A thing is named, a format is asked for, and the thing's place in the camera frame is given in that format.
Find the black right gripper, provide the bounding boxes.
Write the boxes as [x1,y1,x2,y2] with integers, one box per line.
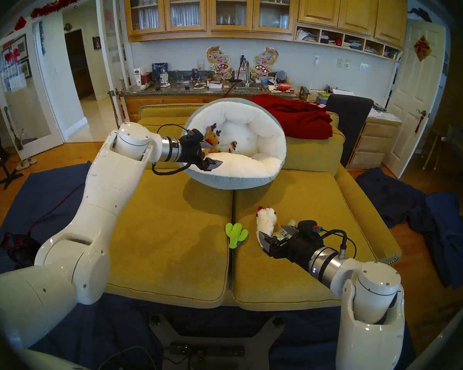
[261,220,330,271]

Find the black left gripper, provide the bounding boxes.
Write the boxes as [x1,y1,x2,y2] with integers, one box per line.
[179,129,223,172]

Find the brown reindeer plush toy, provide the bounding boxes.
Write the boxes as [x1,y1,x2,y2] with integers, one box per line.
[202,123,221,156]

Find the beige grey plush toy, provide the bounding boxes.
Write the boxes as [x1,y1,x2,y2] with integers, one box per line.
[275,220,296,239]

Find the white fluffy plush toy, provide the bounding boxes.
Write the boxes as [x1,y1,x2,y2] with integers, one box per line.
[256,207,277,248]

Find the green cactus plush toy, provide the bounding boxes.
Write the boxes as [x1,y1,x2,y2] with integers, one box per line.
[225,222,249,249]

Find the white grey round dog bed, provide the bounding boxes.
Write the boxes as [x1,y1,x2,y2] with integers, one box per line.
[179,98,287,190]

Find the yellow sofa seat cushion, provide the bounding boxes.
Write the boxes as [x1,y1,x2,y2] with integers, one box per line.
[233,171,373,311]
[106,169,233,309]

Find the granite counter wooden base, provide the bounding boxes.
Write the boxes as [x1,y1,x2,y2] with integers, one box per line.
[118,78,305,123]

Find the yellow fabric sofa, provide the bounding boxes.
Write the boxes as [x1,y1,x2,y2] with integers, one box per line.
[104,103,402,312]

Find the red blanket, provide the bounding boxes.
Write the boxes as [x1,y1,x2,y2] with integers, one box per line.
[249,94,333,140]

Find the dark navy crumpled cloth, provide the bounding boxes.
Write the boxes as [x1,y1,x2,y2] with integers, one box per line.
[356,168,429,229]

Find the wooden drawer cabinet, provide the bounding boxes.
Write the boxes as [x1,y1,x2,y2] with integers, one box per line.
[346,117,402,170]

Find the dark grey office chair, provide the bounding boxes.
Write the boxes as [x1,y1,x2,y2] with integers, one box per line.
[326,94,375,166]

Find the white open glass door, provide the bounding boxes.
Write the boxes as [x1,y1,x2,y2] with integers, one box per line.
[96,0,133,133]

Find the paper stack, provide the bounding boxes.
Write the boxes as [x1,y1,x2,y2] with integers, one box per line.
[368,108,402,123]

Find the blue crumpled cloth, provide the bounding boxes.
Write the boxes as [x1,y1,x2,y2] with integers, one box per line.
[424,192,463,289]

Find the wooden cubby shelf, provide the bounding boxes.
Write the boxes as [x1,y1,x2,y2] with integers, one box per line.
[295,24,402,62]

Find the white glass french door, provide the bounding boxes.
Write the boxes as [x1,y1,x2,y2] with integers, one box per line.
[0,24,64,160]

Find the navy floor blanket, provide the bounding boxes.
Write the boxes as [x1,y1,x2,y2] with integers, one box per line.
[0,159,415,370]

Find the white panel door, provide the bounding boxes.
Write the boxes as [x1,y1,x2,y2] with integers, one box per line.
[382,19,447,179]

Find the black floor stand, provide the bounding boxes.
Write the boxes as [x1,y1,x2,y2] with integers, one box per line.
[0,128,24,189]

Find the red tinsel garland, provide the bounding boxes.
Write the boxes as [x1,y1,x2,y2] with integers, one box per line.
[30,0,96,19]

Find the red diamond door ornament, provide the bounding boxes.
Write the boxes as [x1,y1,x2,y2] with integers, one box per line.
[414,35,432,61]

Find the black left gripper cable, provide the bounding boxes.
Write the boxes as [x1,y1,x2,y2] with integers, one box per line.
[151,123,193,176]

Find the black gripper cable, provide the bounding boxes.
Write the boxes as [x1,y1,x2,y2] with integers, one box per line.
[151,123,193,176]
[320,229,358,260]

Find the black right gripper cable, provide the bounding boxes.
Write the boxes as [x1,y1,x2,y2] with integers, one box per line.
[320,229,358,260]

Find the cartoon child wall cutout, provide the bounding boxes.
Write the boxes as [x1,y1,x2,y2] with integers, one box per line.
[206,45,233,80]
[251,47,279,80]

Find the brown rope with tassel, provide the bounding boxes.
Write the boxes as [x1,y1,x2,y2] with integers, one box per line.
[108,90,121,129]

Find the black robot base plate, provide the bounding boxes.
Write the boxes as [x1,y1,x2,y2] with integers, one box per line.
[150,314,285,370]

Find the thin red cable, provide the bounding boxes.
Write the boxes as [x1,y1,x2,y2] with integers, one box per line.
[27,182,86,235]

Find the wooden wall cabinets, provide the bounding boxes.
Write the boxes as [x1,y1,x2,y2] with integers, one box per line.
[123,0,407,50]

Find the thin green cable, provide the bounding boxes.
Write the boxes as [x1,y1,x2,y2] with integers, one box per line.
[98,346,157,370]

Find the long handled brush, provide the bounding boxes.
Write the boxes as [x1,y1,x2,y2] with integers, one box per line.
[4,105,24,151]

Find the red black cable reel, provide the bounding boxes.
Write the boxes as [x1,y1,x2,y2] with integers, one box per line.
[0,232,41,267]

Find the black wall ornament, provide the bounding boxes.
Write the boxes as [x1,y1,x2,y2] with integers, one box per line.
[407,8,432,23]

